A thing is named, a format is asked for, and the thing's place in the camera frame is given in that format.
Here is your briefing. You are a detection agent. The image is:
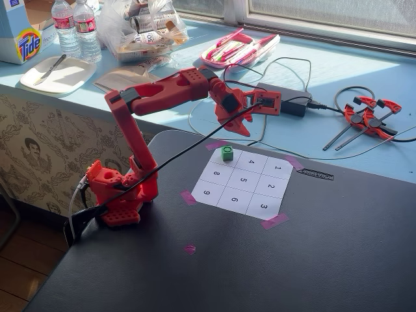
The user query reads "Tide detergent cardboard box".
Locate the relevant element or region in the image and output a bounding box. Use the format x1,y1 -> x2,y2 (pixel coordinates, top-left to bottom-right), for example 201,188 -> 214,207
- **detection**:
0,0 -> 66,65

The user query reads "clear plastic water bottle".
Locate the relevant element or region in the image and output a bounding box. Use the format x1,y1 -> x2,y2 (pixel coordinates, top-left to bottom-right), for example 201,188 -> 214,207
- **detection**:
72,0 -> 103,64
51,0 -> 82,59

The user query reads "white numbered grid paper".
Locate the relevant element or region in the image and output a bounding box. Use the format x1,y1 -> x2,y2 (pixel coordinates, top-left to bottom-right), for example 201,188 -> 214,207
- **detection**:
190,148 -> 294,220

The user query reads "thin grey cable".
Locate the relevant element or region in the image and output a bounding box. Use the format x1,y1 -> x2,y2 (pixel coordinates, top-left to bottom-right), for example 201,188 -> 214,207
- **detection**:
188,97 -> 416,161

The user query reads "window frame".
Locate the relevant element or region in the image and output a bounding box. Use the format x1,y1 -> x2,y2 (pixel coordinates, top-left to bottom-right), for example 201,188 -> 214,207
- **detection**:
172,0 -> 416,59

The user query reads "brown paper napkin stack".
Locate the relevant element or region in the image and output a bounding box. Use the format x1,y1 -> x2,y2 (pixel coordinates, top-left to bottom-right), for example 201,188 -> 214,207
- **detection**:
92,64 -> 161,94

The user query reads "white base cable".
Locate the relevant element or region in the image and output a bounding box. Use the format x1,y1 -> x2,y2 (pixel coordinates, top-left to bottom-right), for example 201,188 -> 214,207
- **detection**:
68,175 -> 90,241

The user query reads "beige patterned cloth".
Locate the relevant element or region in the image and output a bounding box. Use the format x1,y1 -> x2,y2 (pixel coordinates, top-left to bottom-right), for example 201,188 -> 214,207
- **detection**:
0,94 -> 153,225

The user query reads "red robot arm with base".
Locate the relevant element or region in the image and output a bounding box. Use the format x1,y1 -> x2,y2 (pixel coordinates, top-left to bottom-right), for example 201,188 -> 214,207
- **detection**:
86,66 -> 230,231

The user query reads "black perforated strip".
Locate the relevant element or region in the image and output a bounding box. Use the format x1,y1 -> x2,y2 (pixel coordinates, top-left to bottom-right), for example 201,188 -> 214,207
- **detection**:
296,168 -> 335,182

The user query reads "black power adapter brick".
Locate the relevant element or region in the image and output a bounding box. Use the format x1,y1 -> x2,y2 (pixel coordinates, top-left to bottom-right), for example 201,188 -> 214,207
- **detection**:
255,82 -> 313,118

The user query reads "black power cable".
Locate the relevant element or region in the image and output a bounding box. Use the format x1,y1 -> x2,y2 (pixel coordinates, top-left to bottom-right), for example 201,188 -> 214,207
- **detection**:
246,96 -> 306,146

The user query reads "white square plate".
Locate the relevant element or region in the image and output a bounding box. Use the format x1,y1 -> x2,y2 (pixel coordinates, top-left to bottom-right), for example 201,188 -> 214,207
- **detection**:
19,55 -> 98,95

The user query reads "red gripper black motor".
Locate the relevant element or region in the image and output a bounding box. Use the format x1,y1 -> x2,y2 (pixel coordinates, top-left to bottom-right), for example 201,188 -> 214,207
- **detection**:
211,83 -> 257,137

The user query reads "pink tape strip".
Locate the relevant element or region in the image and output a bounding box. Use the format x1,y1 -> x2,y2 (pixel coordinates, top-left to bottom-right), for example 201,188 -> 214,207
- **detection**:
259,213 -> 290,231
285,155 -> 306,172
179,190 -> 198,206
205,140 -> 229,151

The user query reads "clear plastic bag with wrappers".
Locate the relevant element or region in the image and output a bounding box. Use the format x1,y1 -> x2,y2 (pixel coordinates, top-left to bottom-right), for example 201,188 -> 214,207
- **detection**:
97,0 -> 190,66

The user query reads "black camera cable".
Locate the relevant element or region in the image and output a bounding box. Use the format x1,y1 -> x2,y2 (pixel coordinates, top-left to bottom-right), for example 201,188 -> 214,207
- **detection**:
71,100 -> 265,244

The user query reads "red wrist camera mount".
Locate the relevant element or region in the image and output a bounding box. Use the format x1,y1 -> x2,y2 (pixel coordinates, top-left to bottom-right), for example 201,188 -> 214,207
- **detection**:
252,89 -> 282,117

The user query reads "pink open pencil case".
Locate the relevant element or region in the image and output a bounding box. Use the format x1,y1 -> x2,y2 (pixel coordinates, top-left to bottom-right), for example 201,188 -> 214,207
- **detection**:
200,27 -> 281,69

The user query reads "red black bar clamp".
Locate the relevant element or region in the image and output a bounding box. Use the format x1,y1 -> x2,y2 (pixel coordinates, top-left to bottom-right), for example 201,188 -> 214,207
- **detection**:
334,98 -> 403,153
322,96 -> 380,152

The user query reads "black adapter output cable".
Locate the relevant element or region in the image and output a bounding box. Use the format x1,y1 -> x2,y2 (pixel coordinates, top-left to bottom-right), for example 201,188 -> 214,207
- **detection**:
222,57 -> 313,98

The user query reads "black adapter mains cable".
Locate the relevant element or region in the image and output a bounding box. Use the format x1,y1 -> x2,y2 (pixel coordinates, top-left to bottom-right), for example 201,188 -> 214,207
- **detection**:
307,85 -> 416,144

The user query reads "black table clamp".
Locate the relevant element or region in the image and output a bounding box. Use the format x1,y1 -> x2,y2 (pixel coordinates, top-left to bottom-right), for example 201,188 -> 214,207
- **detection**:
63,204 -> 110,248

